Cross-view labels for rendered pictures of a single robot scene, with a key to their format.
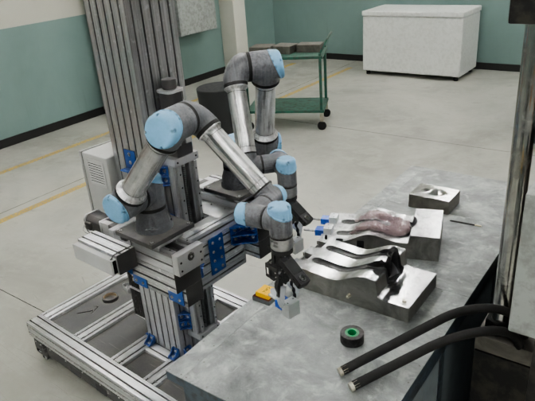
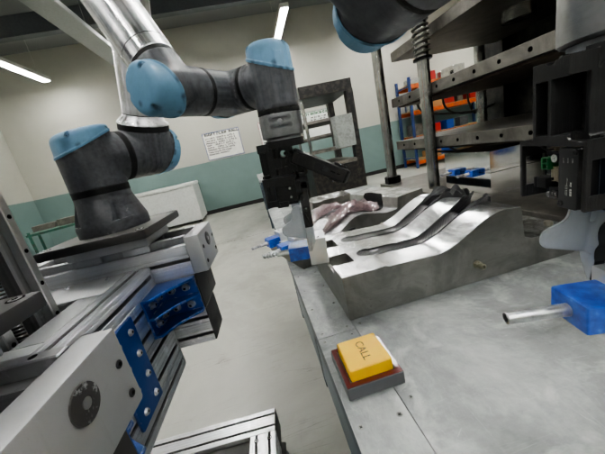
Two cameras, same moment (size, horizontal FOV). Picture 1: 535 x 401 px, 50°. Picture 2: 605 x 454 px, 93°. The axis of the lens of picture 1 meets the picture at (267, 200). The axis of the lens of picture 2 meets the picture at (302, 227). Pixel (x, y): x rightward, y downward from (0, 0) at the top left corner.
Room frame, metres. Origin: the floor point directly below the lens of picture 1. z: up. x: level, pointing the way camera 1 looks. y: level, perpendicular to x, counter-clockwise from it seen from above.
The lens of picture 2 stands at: (1.64, 0.30, 1.13)
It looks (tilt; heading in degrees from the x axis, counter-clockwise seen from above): 15 degrees down; 315
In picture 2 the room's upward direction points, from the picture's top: 13 degrees counter-clockwise
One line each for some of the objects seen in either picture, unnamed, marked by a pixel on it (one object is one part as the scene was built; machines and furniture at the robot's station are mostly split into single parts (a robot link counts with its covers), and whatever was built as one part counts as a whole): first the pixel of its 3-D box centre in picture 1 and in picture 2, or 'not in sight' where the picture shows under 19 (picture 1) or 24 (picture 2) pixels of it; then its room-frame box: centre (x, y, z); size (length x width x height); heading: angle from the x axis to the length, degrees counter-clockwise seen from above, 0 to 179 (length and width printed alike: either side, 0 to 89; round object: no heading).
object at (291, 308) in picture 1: (281, 301); (580, 307); (1.63, -0.02, 0.93); 0.13 x 0.05 x 0.05; 38
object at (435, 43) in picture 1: (419, 40); (168, 207); (8.65, -2.43, 0.47); 1.52 x 0.77 x 0.94; 52
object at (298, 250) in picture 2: (287, 241); (294, 250); (2.05, -0.07, 0.93); 0.13 x 0.05 x 0.05; 43
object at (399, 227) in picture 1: (380, 221); (342, 208); (2.21, -0.48, 0.90); 0.26 x 0.18 x 0.08; 70
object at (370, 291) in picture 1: (361, 270); (426, 236); (1.88, -0.34, 0.87); 0.50 x 0.26 x 0.14; 52
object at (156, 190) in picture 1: (146, 188); not in sight; (2.05, 0.46, 1.20); 0.13 x 0.12 x 0.14; 150
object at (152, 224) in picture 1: (152, 215); not in sight; (2.05, 0.46, 1.09); 0.15 x 0.15 x 0.10
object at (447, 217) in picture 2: (358, 257); (415, 217); (1.90, -0.33, 0.92); 0.35 x 0.16 x 0.09; 52
